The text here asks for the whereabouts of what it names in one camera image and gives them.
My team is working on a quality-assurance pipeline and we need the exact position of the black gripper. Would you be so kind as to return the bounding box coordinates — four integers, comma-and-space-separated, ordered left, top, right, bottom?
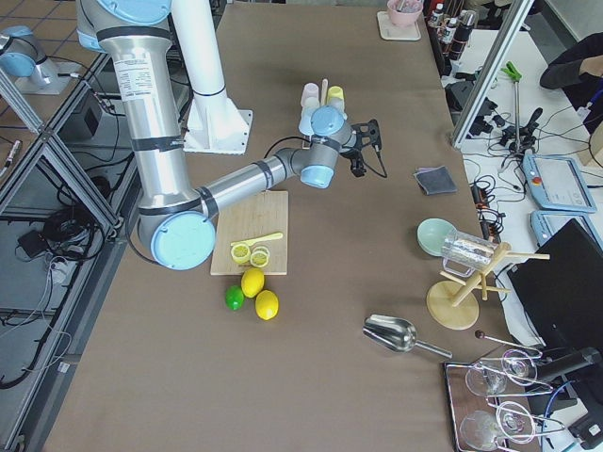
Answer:
341, 120, 383, 177

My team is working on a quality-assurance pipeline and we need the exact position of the pink cup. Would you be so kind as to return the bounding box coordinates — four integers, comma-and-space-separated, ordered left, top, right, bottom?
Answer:
301, 83, 320, 108

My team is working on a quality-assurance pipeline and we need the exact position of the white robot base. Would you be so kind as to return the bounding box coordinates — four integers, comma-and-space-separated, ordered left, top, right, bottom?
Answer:
171, 0, 253, 154

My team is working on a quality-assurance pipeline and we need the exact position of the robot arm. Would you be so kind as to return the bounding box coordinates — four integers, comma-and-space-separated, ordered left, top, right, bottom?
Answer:
76, 1, 382, 270

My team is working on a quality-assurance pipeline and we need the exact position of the yellow cup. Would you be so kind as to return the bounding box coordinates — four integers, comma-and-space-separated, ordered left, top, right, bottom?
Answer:
326, 86, 345, 112

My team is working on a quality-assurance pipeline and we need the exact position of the light blue cup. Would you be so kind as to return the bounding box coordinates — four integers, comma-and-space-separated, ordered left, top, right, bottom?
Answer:
298, 113, 314, 137

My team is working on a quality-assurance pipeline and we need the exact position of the white cup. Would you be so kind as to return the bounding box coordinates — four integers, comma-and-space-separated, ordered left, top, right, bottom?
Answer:
301, 98, 320, 117

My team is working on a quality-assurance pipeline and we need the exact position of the grey folded cloth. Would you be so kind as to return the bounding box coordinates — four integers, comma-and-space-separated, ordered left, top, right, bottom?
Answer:
414, 166, 458, 196

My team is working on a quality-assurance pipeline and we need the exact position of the green bowl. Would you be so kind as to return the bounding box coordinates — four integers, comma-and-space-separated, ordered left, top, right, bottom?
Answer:
416, 218, 456, 257

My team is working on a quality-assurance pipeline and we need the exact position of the wooden cutting board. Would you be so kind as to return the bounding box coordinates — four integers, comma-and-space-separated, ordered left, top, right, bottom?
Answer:
210, 191, 288, 276

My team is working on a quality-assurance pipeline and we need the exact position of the beige tray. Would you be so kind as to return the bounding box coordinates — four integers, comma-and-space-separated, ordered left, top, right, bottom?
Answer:
377, 11, 421, 41

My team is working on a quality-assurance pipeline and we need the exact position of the clear glass mug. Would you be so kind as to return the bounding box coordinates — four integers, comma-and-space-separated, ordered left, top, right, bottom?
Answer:
441, 230, 497, 278

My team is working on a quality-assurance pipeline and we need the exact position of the pink bowl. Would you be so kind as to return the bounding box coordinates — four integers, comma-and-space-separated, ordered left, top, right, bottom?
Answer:
386, 0, 423, 27

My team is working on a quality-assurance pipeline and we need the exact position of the yellow plastic knife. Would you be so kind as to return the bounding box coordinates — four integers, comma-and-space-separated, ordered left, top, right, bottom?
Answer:
230, 232, 284, 247

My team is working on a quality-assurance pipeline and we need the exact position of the lower lemon slice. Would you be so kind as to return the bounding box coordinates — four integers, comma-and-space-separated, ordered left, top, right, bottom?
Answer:
249, 246, 270, 268

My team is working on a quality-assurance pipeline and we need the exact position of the lemon slice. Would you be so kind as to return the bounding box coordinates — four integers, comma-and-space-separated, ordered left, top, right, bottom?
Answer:
249, 246, 270, 268
231, 243, 252, 265

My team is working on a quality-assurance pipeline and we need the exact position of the upper lemon slice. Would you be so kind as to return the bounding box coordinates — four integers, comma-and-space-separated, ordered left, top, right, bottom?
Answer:
231, 243, 252, 265

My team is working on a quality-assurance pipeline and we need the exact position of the metal reacher grabber pole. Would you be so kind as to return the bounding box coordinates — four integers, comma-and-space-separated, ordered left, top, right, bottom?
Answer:
501, 61, 522, 153

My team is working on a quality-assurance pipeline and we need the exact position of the yellow lemon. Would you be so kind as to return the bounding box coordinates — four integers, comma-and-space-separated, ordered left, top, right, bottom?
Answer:
240, 267, 265, 299
255, 290, 280, 320

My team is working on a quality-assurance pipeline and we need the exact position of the wooden mug tree stand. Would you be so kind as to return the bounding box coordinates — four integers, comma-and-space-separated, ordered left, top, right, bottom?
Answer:
426, 242, 550, 331

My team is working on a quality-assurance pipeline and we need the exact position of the metal scoop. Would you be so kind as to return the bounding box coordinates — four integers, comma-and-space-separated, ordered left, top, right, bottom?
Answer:
363, 314, 452, 360

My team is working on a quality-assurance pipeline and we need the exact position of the blue teach pendant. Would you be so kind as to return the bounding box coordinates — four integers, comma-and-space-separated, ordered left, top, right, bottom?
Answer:
530, 210, 591, 246
522, 154, 597, 213

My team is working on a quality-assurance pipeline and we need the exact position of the green lime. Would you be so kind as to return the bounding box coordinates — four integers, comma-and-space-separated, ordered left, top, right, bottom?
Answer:
225, 285, 246, 311

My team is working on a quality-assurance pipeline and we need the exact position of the person in blue hoodie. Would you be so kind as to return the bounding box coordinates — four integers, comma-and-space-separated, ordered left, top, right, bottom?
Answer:
540, 32, 602, 135

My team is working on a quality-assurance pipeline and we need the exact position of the black monitor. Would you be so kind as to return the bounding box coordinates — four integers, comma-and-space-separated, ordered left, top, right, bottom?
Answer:
508, 219, 602, 350

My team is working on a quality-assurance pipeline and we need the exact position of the glass rack tray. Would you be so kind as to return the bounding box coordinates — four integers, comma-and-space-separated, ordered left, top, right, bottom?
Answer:
444, 348, 564, 451

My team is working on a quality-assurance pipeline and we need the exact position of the white wire cup holder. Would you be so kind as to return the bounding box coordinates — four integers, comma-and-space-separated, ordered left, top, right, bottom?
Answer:
298, 79, 347, 141

